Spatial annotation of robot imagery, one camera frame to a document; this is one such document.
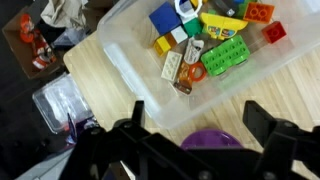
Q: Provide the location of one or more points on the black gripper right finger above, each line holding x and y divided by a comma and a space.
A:
283, 142

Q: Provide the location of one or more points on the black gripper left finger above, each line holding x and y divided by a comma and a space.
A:
148, 156

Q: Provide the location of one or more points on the purple plastic bowl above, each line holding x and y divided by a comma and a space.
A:
209, 138

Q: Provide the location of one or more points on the orange tape roll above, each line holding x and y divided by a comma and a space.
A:
197, 72

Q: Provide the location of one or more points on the clear plastic storage container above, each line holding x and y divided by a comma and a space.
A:
125, 34

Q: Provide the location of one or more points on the white toy brick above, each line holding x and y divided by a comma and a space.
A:
171, 65

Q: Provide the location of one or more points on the green toy truck base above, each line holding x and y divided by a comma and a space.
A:
232, 52

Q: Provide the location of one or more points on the yellow toy block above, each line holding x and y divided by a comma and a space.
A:
161, 46

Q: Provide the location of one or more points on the red toy block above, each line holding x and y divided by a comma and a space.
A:
274, 32

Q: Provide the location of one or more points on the yellow toy vehicle piece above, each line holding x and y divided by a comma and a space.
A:
221, 27

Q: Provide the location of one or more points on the orange toy block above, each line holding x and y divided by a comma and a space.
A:
258, 12

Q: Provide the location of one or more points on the blue toy block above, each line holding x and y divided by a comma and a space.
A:
165, 18

